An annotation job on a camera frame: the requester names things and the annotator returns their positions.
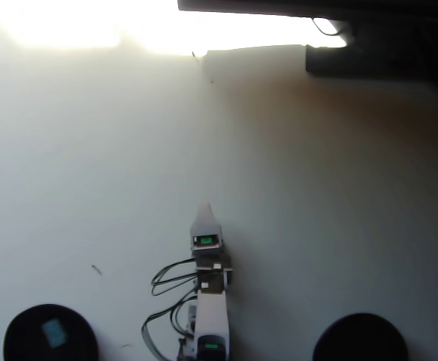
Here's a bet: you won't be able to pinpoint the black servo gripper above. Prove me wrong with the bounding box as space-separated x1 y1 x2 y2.
189 202 234 294

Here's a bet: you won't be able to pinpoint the blue cube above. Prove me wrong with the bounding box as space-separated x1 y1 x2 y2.
41 318 68 347

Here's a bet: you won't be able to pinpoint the black round bowl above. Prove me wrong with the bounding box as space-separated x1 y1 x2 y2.
312 312 409 361
3 303 100 361

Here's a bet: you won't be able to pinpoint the dark overhead shelf edge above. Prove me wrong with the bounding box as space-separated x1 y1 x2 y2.
177 0 438 23

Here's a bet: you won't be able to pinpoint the dark box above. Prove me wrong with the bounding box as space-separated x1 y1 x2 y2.
305 18 438 102

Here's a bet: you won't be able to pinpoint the black robot arm cables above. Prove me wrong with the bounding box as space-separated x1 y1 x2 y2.
140 259 199 361

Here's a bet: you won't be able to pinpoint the thin black cable loop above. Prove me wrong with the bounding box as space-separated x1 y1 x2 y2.
311 17 340 37

